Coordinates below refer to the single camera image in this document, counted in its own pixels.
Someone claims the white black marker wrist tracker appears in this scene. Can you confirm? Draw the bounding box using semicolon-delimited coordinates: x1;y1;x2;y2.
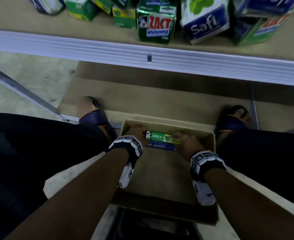
190;150;227;207
106;135;144;189

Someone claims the grey metal shelf upright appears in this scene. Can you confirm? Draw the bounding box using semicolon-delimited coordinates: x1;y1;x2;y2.
249;83;260;130

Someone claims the black container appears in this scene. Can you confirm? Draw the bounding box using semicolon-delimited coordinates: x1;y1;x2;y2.
106;207;200;240

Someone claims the person's right hand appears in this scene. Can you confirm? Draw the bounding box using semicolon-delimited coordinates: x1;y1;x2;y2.
172;130;207;163

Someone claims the grey metal shelf bar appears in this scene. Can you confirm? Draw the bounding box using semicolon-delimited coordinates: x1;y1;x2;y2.
0;61;70;122

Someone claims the green toothpaste box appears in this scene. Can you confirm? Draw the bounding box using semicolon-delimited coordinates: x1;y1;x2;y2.
146;131;182;145

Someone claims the white edged store shelf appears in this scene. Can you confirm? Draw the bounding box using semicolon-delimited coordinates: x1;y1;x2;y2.
58;61;294;136
0;0;294;87

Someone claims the person's left leg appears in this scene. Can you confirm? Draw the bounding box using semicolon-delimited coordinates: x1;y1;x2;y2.
0;112;118;240

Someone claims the open brown cardboard box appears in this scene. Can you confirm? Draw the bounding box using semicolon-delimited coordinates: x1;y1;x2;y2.
110;119;220;225

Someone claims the blue toothpaste box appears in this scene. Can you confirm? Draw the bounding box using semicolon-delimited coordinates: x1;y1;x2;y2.
147;141;178;152

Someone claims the dark blue sandal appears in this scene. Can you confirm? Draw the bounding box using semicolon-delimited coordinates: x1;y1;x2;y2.
216;104;252;138
76;96;118;143

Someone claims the person's left forearm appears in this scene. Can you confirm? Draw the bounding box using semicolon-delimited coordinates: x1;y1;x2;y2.
4;147;130;240

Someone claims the person's right forearm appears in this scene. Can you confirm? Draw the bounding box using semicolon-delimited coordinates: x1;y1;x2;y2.
203;168;294;240

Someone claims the small green yellow box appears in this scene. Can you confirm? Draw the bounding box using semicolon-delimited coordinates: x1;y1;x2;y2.
112;3;137;30

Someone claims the green yellow product box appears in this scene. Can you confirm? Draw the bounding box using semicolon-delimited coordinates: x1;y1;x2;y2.
63;0;100;22

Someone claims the green box with red label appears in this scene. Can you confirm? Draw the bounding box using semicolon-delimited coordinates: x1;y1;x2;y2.
136;0;179;45
232;9;294;47

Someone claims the white blue box green leaf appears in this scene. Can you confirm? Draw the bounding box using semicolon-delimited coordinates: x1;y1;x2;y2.
179;0;231;45

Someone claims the person's left hand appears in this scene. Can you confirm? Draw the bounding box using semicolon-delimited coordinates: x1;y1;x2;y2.
124;123;150;148

